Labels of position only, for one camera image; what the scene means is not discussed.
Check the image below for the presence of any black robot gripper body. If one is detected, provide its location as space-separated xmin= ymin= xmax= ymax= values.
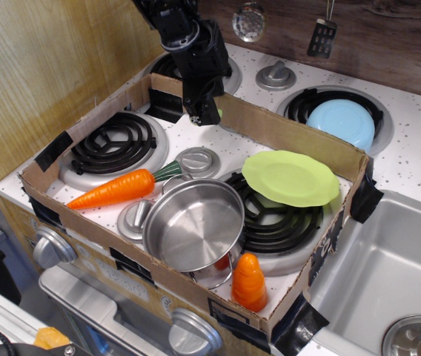
xmin=171 ymin=20 xmax=229 ymax=111

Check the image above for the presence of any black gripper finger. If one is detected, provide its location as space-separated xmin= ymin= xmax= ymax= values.
xmin=199 ymin=95 xmax=221 ymax=125
xmin=182 ymin=98 xmax=200 ymax=122

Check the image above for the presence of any green toy broccoli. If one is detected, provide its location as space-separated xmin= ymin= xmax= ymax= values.
xmin=190 ymin=109 xmax=222 ymax=126

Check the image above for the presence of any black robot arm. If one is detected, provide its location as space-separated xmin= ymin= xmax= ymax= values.
xmin=134 ymin=1 xmax=229 ymax=126

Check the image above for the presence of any stainless steel pan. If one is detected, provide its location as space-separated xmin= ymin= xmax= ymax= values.
xmin=142 ymin=174 xmax=245 ymax=289

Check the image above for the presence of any silver stovetop knob centre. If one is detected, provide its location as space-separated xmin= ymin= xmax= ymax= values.
xmin=176 ymin=147 xmax=221 ymax=178

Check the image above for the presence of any silver stovetop knob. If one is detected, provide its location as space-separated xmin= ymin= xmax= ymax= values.
xmin=176 ymin=147 xmax=221 ymax=178
xmin=117 ymin=200 xmax=155 ymax=243
xmin=256 ymin=60 xmax=296 ymax=91

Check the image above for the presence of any hanging metal skimmer ladle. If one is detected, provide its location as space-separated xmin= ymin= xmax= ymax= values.
xmin=232 ymin=1 xmax=268 ymax=43

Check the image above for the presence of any front left stove burner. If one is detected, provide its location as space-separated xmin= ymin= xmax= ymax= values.
xmin=59 ymin=111 xmax=169 ymax=192

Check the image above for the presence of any silver stovetop knob back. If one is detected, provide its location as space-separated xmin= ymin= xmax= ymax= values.
xmin=256 ymin=60 xmax=296 ymax=91

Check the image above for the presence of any back right stove burner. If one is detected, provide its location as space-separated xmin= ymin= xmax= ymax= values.
xmin=276 ymin=85 xmax=394 ymax=156

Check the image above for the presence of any orange toy carrot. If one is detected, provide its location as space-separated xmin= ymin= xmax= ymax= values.
xmin=67 ymin=160 xmax=182 ymax=210

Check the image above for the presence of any green plastic plate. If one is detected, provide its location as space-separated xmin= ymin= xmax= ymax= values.
xmin=242 ymin=151 xmax=339 ymax=208

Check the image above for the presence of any hanging metal spatula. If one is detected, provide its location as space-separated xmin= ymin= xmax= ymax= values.
xmin=307 ymin=0 xmax=337 ymax=59

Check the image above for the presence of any silver stovetop knob front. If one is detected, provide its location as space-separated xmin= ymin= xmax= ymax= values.
xmin=117 ymin=200 xmax=155 ymax=243

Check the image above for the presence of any blue plastic bowl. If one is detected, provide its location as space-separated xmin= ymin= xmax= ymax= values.
xmin=306 ymin=99 xmax=375 ymax=151

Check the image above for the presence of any front right stove burner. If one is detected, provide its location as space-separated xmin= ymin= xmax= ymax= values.
xmin=219 ymin=170 xmax=334 ymax=277

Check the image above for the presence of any brown cardboard fence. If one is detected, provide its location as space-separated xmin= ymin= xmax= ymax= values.
xmin=20 ymin=74 xmax=381 ymax=355

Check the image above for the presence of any orange toy carrot stub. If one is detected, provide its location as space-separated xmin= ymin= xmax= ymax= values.
xmin=231 ymin=253 xmax=268 ymax=312

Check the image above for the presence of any left oven knob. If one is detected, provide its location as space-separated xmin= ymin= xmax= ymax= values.
xmin=33 ymin=225 xmax=77 ymax=269

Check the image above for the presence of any oven knob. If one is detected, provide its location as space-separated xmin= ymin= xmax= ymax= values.
xmin=33 ymin=225 xmax=77 ymax=269
xmin=168 ymin=308 xmax=223 ymax=356

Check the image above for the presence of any right oven knob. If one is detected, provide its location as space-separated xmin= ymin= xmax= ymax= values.
xmin=168 ymin=308 xmax=223 ymax=356

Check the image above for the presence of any metal sink basin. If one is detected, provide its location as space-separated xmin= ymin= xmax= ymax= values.
xmin=310 ymin=191 xmax=421 ymax=355

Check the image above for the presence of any yellow sponge piece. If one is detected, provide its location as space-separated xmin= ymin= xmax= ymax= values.
xmin=33 ymin=326 xmax=70 ymax=350

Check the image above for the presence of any sink drain strainer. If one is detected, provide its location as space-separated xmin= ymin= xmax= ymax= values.
xmin=380 ymin=315 xmax=421 ymax=355

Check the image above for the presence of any silver oven door handle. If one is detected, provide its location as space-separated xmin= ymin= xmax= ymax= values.
xmin=39 ymin=267 xmax=171 ymax=355

